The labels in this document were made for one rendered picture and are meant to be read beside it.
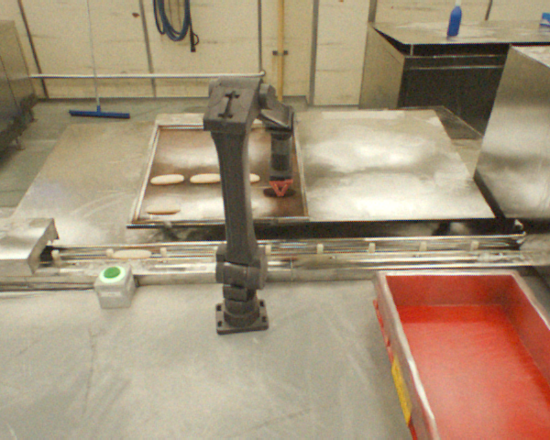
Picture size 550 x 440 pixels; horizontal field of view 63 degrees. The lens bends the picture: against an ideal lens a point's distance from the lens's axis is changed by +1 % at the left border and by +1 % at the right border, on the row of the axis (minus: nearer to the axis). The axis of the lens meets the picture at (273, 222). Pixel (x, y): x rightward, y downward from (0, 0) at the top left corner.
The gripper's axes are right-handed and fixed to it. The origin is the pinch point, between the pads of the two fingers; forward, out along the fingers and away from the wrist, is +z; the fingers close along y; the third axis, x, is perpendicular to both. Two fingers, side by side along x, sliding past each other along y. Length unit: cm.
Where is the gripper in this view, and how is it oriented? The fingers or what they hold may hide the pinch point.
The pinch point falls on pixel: (280, 189)
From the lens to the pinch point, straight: 135.2
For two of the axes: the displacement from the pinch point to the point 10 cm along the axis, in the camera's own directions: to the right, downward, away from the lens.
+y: 0.0, -7.0, 7.2
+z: -0.1, 7.2, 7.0
